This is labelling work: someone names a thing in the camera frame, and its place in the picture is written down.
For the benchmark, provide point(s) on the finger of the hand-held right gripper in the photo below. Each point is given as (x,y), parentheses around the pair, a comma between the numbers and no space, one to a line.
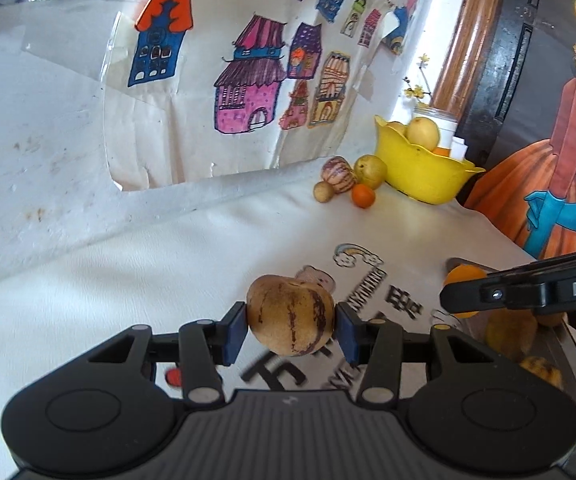
(472,297)

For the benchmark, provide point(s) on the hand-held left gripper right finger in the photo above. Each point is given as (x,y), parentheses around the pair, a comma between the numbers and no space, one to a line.
(346,335)

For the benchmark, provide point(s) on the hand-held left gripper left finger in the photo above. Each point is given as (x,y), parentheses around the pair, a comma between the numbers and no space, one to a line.
(235,335)

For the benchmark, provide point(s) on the tan striped pepino melon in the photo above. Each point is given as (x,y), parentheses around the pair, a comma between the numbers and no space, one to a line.
(293,315)

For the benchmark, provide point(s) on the metal baking tray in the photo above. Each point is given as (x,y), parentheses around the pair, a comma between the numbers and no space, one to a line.
(575,360)

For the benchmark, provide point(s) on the small brown longan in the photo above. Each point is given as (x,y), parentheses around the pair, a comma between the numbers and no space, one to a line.
(324,192)

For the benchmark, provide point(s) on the purple striped pepino melon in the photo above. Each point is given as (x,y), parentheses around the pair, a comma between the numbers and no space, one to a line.
(340,174)

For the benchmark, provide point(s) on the yellow-green pear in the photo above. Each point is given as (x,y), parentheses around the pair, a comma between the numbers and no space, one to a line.
(371,171)

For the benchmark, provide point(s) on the painted girl door poster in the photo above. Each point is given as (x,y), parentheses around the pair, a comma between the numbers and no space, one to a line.
(557,200)

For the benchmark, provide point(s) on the white printed tablecloth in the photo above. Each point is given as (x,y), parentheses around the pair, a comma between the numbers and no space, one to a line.
(118,285)

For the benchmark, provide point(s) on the yellow plastic bowl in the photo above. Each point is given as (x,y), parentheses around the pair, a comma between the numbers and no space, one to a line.
(417,175)

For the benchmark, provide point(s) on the small white box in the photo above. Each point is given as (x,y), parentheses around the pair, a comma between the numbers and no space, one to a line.
(458,147)

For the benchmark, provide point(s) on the pale yellow pear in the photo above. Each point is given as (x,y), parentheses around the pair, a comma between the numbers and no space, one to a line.
(423,132)

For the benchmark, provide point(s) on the white jar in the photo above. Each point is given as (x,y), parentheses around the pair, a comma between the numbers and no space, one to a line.
(442,122)

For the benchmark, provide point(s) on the black door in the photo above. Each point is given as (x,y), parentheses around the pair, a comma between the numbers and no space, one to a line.
(517,85)

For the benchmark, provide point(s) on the coloured houses drawing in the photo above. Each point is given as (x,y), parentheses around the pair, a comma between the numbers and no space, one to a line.
(248,70)

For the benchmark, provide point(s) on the brown wooden door frame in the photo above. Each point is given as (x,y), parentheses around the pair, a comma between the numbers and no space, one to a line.
(467,35)

